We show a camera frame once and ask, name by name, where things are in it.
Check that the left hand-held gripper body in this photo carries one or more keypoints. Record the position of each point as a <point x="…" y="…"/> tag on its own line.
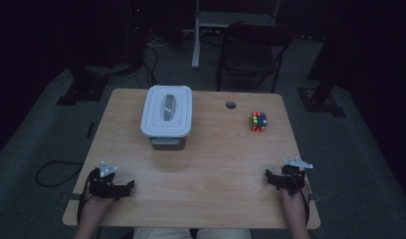
<point x="103" y="186"/>

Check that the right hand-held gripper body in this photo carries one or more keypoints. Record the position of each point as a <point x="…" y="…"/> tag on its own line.
<point x="292" y="176"/>

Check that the colourful puzzle cube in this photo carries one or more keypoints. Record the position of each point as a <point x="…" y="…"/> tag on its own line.
<point x="258" y="121"/>

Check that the clear plastic storage box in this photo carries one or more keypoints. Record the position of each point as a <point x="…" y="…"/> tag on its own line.
<point x="167" y="142"/>

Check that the white storage box lid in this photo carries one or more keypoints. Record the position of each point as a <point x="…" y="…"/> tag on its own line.
<point x="167" y="111"/>

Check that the person's left hand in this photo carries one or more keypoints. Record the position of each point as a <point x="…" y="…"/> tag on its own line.
<point x="95" y="204"/>

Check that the person's right hand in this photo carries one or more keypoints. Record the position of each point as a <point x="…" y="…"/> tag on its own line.
<point x="295" y="200"/>

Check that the grey tape strip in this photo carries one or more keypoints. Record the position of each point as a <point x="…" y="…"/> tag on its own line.
<point x="76" y="195"/>
<point x="315" y="197"/>

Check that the person's beige trousers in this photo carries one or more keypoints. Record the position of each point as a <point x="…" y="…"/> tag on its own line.
<point x="164" y="233"/>

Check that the black stand with flat base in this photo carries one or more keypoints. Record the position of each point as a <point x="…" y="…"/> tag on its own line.
<point x="320" y="96"/>
<point x="83" y="88"/>

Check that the black folding chair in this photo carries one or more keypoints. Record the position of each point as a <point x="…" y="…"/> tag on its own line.
<point x="254" y="53"/>

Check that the dark equipment tower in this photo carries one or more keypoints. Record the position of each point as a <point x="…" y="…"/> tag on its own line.
<point x="136" y="30"/>

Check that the white metal desk frame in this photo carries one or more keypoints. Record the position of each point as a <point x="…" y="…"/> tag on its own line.
<point x="204" y="20"/>

